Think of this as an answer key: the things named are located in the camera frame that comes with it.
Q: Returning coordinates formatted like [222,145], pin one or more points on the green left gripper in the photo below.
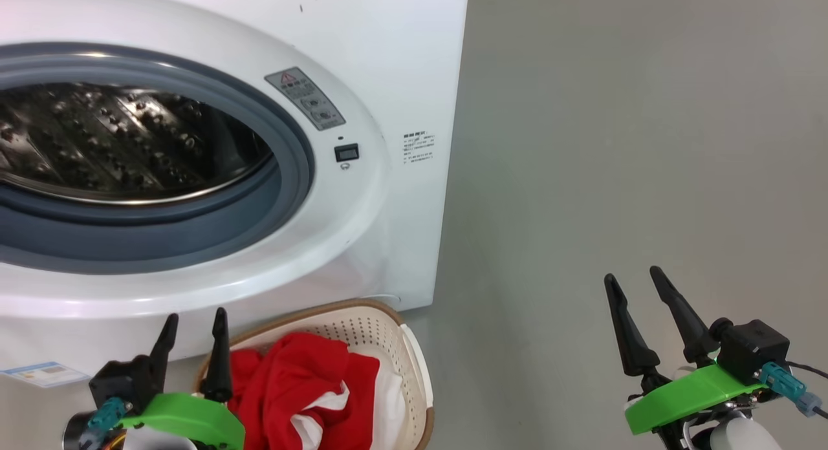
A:
[194,417]

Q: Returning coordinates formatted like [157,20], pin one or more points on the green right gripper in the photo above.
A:
[686,395]

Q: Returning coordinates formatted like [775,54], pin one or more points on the red and white garment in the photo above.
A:
[291,385]

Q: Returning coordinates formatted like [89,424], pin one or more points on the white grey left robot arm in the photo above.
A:
[155,442]

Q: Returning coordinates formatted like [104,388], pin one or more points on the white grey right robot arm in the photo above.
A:
[737,434]

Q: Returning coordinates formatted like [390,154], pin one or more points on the cream laundry basket brown rim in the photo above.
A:
[381,327]

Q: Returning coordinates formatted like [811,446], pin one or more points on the white front-load washing machine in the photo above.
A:
[401,81]

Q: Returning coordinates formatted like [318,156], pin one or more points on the blue energy label sticker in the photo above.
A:
[45,374]

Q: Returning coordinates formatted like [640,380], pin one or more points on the round drain filter cover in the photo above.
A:
[388,299]

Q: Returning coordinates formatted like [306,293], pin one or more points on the grey warning sticker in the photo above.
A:
[305,99]

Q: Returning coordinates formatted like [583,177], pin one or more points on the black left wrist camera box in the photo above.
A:
[123,382]

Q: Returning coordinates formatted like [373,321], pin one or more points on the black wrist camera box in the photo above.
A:
[753,350]
[123,382]

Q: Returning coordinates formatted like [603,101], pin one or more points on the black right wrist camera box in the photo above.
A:
[753,350]

